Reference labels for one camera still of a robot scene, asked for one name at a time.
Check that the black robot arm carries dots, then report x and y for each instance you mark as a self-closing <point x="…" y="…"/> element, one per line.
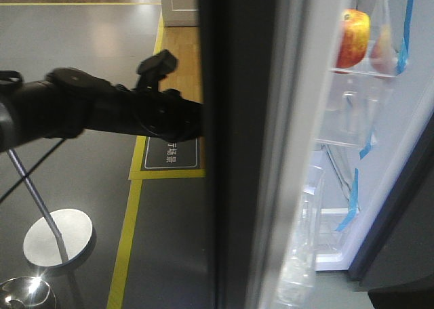
<point x="69" y="101"/>

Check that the white cabinet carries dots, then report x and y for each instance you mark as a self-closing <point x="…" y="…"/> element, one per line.
<point x="180" y="13"/>

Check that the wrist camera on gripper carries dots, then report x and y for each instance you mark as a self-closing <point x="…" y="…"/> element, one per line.
<point x="154" y="69"/>

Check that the red yellow apple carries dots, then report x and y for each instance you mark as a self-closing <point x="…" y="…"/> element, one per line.
<point x="355" y="26"/>

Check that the dark floor sign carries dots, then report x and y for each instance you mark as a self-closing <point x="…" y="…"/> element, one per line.
<point x="160" y="154"/>

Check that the dark grey fridge door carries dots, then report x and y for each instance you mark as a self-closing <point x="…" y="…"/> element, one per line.
<point x="266" y="67"/>

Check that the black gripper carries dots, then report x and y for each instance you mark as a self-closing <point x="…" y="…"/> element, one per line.
<point x="169" y="116"/>

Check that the dark grey fridge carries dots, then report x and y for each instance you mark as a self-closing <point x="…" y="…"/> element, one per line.
<point x="377" y="131"/>

